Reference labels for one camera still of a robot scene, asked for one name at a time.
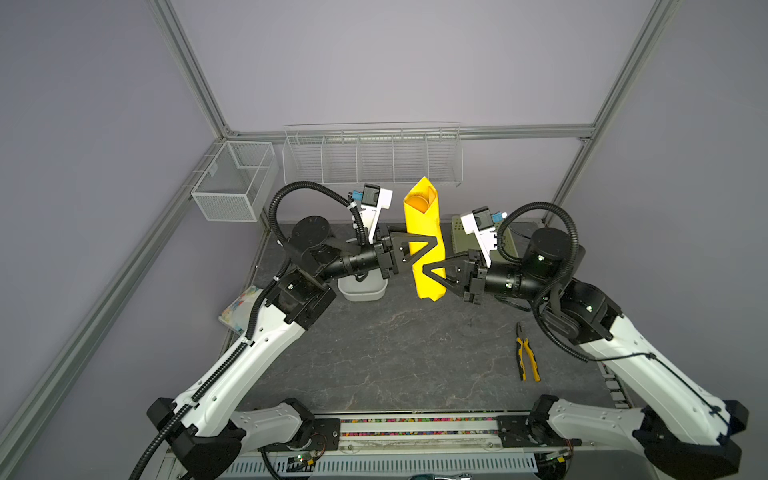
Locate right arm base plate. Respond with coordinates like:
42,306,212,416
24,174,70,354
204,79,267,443
496,414,582,448

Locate white wire wall rack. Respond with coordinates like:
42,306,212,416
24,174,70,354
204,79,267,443
283,122,464,185

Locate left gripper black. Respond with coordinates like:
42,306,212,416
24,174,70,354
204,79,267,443
317,223,436,283

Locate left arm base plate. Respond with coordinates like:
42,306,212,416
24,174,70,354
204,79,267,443
286,417,341,451

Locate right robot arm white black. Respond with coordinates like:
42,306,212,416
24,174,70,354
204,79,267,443
421,202,749,479

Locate green perforated plastic basket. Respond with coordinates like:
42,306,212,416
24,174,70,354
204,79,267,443
451,212,519,257

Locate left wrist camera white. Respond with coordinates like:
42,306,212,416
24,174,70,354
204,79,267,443
351,184,393,243

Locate yellow black pliers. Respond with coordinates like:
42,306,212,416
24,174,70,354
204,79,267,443
515,322,541,383

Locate yellow paper napkin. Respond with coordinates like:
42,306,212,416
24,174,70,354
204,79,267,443
403,177,447,302

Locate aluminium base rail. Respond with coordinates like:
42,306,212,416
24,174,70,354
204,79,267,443
227,409,637,458

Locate white oval plastic tub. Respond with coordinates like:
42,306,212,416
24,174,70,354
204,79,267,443
338,270,389,302

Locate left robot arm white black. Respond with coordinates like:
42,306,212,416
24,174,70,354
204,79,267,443
130,178,446,479

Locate orange plastic spoon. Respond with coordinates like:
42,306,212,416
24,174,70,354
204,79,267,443
406,194,430,214

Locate white mesh box basket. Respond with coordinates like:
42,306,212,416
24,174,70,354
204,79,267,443
192,141,279,223

